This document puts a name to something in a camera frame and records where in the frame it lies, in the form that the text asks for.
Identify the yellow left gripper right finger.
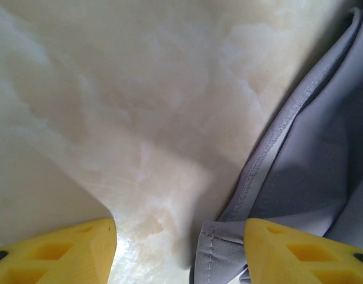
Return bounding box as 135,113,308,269
243,218,363,284

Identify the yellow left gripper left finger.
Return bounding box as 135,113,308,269
0,217,117,284

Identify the grey fabric skirt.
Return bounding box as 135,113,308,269
189,5,363,284

